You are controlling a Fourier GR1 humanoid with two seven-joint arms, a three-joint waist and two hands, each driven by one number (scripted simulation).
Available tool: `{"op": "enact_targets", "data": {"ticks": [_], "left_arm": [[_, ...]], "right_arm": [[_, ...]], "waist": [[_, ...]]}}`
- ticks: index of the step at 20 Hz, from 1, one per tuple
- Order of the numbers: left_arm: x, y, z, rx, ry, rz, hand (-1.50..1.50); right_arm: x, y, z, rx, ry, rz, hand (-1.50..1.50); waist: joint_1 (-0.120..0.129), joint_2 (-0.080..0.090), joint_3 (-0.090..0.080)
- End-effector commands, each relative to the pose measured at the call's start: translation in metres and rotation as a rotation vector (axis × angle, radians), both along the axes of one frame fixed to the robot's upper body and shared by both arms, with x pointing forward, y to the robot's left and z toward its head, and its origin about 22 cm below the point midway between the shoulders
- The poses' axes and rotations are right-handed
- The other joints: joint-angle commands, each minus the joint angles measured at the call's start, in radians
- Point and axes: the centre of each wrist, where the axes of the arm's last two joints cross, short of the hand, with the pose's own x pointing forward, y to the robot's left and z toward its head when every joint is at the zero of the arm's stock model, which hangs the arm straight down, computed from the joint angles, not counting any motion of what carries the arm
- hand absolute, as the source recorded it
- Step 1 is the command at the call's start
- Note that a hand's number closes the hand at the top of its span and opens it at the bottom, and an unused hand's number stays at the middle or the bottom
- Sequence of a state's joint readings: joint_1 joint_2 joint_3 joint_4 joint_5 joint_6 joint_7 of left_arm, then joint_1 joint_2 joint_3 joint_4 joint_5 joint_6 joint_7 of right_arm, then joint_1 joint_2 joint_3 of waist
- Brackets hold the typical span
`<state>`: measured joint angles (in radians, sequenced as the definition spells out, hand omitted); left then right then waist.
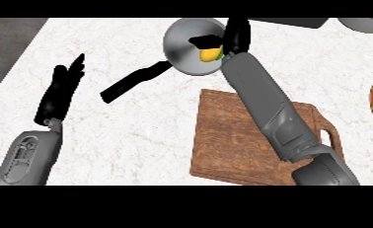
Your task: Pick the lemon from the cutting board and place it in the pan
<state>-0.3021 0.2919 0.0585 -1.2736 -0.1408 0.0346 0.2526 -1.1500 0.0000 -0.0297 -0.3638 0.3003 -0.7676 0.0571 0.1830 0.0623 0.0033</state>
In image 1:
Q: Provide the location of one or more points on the dark grey appliance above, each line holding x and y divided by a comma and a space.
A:
290, 22

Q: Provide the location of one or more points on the brown wooden cutting board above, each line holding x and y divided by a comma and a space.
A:
233, 143

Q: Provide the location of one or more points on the yellow lemon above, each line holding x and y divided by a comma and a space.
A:
211, 54

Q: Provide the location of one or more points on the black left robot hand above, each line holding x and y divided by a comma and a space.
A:
57, 93

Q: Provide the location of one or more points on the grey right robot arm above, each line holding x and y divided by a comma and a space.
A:
276, 116

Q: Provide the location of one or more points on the grey round bowl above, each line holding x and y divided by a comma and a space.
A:
358, 24

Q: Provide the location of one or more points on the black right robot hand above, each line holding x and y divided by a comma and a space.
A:
236, 36

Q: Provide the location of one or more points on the orange round object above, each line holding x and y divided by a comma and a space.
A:
370, 98

